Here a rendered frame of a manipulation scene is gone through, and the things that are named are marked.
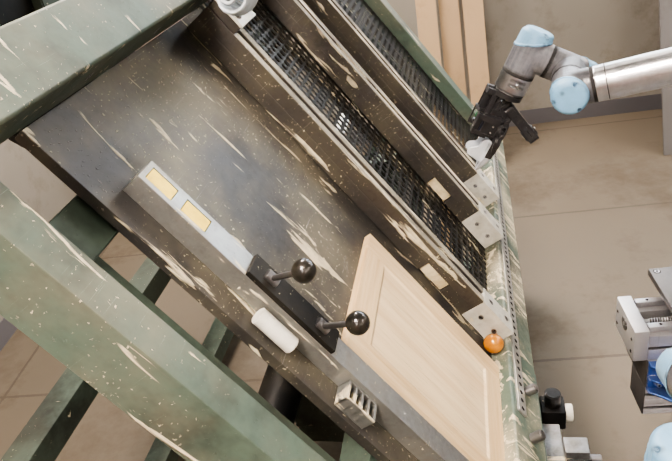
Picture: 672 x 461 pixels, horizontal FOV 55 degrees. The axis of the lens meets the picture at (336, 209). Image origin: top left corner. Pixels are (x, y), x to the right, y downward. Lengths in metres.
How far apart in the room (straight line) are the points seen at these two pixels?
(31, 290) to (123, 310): 0.10
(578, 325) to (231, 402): 2.48
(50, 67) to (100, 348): 0.37
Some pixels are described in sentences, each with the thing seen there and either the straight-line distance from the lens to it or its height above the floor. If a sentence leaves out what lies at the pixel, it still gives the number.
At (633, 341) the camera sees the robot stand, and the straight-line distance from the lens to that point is 1.67.
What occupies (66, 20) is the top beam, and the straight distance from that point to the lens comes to 1.02.
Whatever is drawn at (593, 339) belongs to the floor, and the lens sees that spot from 3.12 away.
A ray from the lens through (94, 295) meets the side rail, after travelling 0.81.
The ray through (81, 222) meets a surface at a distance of 0.98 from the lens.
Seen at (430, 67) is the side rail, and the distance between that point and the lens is 2.78.
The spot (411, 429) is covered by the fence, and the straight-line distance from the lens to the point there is 1.18.
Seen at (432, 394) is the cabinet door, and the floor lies 1.09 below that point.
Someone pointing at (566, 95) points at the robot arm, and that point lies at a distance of 1.40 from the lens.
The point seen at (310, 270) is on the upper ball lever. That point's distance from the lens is 0.93.
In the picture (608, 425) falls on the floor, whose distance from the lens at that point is 2.78.
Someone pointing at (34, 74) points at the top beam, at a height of 1.88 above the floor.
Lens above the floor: 2.06
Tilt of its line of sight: 29 degrees down
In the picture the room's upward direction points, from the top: 10 degrees counter-clockwise
